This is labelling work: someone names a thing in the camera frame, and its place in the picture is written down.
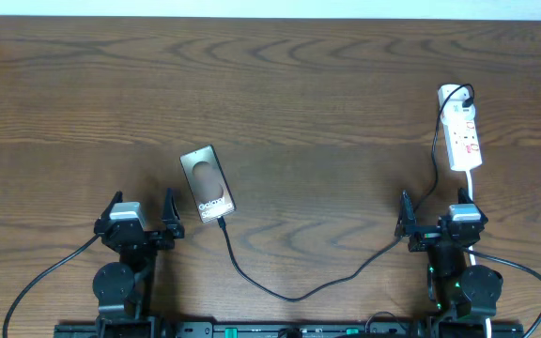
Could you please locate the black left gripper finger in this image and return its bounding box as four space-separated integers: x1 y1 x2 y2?
162 188 185 238
94 191 123 235

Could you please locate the Galaxy S25 Ultra smartphone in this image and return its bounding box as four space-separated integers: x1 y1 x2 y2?
179 145 236 223

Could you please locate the black USB charging cable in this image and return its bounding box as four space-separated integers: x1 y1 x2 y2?
216 83 476 303

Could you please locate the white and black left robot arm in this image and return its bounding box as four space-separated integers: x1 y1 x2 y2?
92 190 184 338

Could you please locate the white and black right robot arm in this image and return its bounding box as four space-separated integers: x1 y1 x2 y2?
394 189 503 337

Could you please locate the white power strip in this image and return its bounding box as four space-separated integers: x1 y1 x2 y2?
437 84 483 172

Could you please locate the white power strip cord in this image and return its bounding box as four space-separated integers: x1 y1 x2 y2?
464 168 493 338

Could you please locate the black mounting rail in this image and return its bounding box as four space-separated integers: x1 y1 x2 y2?
53 320 526 338

